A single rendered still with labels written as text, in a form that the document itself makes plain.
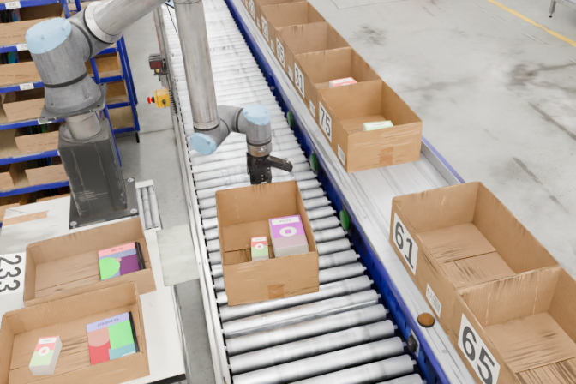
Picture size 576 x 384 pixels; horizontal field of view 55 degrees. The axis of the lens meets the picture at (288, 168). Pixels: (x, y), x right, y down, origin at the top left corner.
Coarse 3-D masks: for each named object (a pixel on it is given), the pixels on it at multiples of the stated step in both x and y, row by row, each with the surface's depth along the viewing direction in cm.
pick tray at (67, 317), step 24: (120, 288) 171; (24, 312) 165; (48, 312) 167; (72, 312) 170; (96, 312) 173; (120, 312) 173; (0, 336) 156; (24, 336) 167; (48, 336) 166; (72, 336) 166; (144, 336) 160; (0, 360) 152; (24, 360) 159; (72, 360) 158; (120, 360) 148; (144, 360) 150
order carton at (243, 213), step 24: (240, 192) 199; (264, 192) 200; (288, 192) 202; (240, 216) 204; (264, 216) 206; (240, 240) 198; (312, 240) 176; (240, 264) 165; (264, 264) 167; (288, 264) 168; (312, 264) 170; (240, 288) 170; (264, 288) 172; (288, 288) 174; (312, 288) 176
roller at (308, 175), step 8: (280, 176) 232; (288, 176) 232; (296, 176) 232; (304, 176) 233; (312, 176) 233; (232, 184) 229; (240, 184) 229; (248, 184) 229; (200, 192) 226; (208, 192) 226; (216, 192) 226
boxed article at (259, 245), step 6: (252, 240) 191; (258, 240) 191; (264, 240) 191; (252, 246) 189; (258, 246) 189; (264, 246) 189; (252, 252) 186; (258, 252) 186; (264, 252) 186; (252, 258) 185; (258, 258) 185; (264, 258) 185
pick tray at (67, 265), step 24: (48, 240) 190; (72, 240) 193; (96, 240) 196; (120, 240) 200; (144, 240) 202; (48, 264) 193; (72, 264) 192; (96, 264) 191; (24, 288) 171; (48, 288) 183; (72, 288) 182; (96, 288) 172; (144, 288) 179
